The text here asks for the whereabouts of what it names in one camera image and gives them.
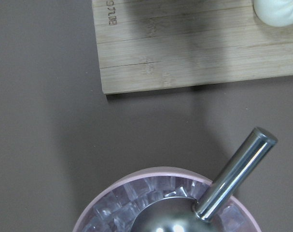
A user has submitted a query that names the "white steamed bun toy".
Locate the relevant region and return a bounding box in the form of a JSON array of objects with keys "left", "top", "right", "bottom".
[{"left": 253, "top": 0, "right": 293, "bottom": 27}]

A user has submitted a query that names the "bamboo cutting board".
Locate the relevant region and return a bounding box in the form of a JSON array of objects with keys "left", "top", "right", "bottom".
[{"left": 92, "top": 0, "right": 293, "bottom": 94}]

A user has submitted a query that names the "pink bowl with ice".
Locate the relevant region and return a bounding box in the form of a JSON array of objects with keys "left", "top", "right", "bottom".
[{"left": 73, "top": 167, "right": 261, "bottom": 232}]

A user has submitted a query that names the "steel ice scoop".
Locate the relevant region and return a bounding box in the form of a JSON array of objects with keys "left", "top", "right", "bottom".
[{"left": 131, "top": 127, "right": 278, "bottom": 232}]

